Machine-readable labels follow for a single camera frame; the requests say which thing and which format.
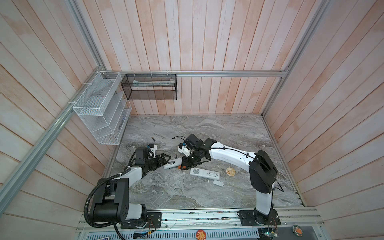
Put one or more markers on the white remote control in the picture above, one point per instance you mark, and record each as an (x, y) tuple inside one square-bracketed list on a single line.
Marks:
[(175, 163), (205, 174)]

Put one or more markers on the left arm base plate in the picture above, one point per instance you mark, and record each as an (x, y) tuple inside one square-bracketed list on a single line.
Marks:
[(151, 220)]

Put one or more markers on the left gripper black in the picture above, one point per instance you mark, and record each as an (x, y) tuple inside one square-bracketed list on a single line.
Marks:
[(162, 162)]

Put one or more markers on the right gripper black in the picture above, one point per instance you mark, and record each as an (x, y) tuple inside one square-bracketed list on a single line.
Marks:
[(186, 163)]

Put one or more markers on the white wire mesh shelf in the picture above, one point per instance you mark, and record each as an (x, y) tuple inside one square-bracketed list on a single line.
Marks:
[(103, 108)]

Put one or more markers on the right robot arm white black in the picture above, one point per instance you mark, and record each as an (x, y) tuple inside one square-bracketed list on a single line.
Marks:
[(262, 171)]

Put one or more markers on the round wooden coaster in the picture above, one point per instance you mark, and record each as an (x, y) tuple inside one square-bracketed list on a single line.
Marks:
[(230, 172)]

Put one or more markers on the round badge right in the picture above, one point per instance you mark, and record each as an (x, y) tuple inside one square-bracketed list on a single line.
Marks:
[(297, 230)]

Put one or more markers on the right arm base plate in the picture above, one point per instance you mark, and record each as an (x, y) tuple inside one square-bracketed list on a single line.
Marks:
[(254, 218)]

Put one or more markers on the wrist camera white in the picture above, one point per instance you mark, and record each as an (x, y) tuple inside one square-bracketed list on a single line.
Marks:
[(151, 150), (184, 149)]

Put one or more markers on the white battery cover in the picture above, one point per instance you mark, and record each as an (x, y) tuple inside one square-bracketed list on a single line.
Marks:
[(218, 183)]

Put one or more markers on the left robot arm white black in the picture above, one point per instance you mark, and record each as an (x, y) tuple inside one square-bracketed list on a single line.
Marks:
[(108, 203)]

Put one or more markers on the aluminium front rail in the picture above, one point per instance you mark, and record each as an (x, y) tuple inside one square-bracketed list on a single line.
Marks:
[(166, 220)]

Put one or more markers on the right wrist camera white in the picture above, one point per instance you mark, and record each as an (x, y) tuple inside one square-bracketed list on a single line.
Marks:
[(184, 149)]

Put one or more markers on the black wire mesh basket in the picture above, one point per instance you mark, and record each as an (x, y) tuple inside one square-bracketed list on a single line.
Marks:
[(150, 87)]

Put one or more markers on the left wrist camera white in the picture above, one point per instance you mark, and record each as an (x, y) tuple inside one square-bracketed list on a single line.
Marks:
[(151, 150)]

